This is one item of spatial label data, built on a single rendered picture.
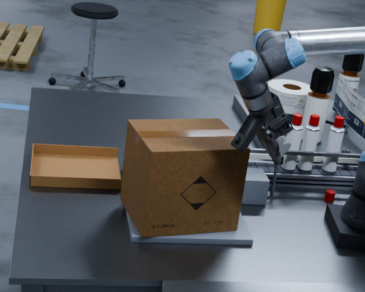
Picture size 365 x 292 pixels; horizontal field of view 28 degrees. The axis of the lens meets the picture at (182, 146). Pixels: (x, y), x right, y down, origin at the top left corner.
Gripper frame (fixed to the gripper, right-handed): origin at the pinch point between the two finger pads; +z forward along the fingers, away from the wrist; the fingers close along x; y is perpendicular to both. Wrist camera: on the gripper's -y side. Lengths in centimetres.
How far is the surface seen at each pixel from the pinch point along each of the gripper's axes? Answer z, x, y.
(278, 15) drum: 266, 510, 263
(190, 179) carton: -6.2, 7.7, -22.7
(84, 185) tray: 1, 46, -46
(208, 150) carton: -11.4, 7.2, -14.4
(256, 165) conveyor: 31, 40, 8
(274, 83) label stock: 37, 84, 45
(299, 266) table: 25.0, -14.0, -11.2
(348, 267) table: 32.6, -18.8, 0.7
